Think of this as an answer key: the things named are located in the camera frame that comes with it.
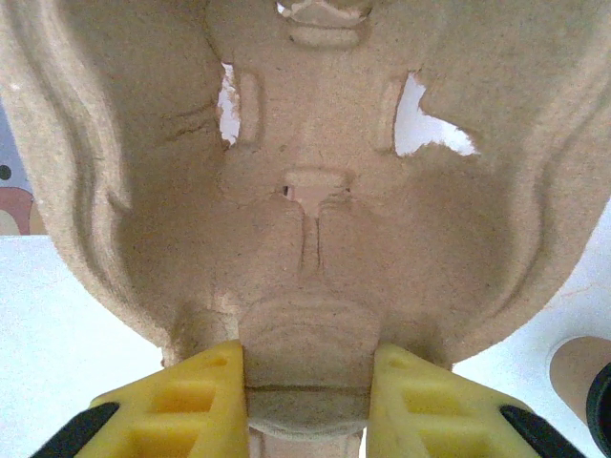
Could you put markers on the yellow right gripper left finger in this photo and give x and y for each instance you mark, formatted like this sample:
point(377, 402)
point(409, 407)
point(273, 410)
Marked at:
point(181, 410)

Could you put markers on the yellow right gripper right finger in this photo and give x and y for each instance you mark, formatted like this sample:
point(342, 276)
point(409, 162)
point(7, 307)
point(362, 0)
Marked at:
point(429, 415)

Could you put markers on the brown paper cup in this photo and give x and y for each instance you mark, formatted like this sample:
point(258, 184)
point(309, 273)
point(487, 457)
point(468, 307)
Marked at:
point(573, 377)

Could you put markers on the black cup lid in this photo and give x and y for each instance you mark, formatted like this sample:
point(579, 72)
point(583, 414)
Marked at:
point(602, 405)

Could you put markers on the pulp cup carrier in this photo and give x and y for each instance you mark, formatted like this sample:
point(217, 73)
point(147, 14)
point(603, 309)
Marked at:
point(305, 214)

